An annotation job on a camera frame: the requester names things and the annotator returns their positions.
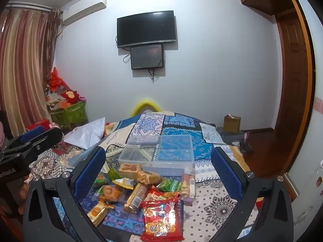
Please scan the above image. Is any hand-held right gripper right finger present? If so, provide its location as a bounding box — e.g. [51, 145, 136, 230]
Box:
[207, 146, 294, 242]

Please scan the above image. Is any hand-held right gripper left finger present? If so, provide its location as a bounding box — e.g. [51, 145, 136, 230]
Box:
[22, 146, 109, 242]

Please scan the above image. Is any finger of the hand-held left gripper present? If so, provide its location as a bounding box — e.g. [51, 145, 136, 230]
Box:
[5, 128, 63, 160]
[10, 125, 47, 150]

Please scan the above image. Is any dark green snack packet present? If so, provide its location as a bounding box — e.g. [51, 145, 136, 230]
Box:
[94, 174, 109, 186]

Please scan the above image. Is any lime green snack packet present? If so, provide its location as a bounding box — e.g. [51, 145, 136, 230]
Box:
[107, 168, 120, 181]

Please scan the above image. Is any long golden biscuit pack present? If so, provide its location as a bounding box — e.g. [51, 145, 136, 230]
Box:
[123, 183, 149, 214]

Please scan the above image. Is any clear plastic bag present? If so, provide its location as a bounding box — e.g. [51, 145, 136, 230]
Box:
[119, 134, 195, 176]

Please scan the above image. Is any small red snack bag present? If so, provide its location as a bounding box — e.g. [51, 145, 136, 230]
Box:
[140, 185, 180, 208]

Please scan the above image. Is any green fabric storage box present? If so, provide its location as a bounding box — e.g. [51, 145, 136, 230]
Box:
[49, 101, 88, 129]

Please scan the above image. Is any orange snack packet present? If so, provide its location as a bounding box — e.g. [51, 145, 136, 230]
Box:
[98, 184, 127, 202]

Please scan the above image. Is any dark cloth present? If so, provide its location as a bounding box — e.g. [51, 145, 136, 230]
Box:
[216, 126, 254, 153]

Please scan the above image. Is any white pillow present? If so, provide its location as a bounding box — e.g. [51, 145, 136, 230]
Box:
[63, 117, 106, 150]

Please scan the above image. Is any yellow green snack packet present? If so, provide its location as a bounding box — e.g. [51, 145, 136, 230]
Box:
[111, 178, 135, 190]

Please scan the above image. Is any long clear biscuit pack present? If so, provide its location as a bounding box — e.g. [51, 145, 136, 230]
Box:
[181, 173, 196, 198]

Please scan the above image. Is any brown cookie packet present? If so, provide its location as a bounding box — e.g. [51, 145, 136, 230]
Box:
[118, 163, 141, 179]

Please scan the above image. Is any white floral bedsheet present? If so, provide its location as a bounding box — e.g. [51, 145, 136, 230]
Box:
[177, 171, 261, 242]

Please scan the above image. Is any small cardboard box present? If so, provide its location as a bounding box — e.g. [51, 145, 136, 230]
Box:
[223, 114, 241, 134]

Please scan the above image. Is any green pea snack packet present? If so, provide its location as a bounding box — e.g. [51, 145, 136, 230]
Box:
[157, 178, 182, 192]

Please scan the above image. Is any clear puffed snack packet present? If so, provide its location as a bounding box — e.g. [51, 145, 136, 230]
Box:
[136, 171, 163, 185]

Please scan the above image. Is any striped red beige curtain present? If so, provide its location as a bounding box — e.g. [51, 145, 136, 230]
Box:
[0, 7, 61, 137]

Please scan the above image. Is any blue patchwork blanket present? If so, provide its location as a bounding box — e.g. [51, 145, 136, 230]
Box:
[29, 111, 229, 207]

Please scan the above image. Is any large red snack bag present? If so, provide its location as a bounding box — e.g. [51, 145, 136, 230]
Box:
[140, 199, 185, 242]

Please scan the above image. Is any yellow fuzzy hoop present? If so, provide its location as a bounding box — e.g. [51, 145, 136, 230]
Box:
[132, 98, 160, 118]

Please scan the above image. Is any brown wooden door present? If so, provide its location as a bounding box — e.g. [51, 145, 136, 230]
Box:
[274, 15, 310, 180]

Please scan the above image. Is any white air conditioner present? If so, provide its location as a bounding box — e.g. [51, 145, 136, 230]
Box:
[62, 0, 108, 26]

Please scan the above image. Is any small black wall monitor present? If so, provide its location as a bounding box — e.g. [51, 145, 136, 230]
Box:
[130, 45, 165, 70]

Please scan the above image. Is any large black wall television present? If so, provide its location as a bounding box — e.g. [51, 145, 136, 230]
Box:
[116, 10, 177, 49]

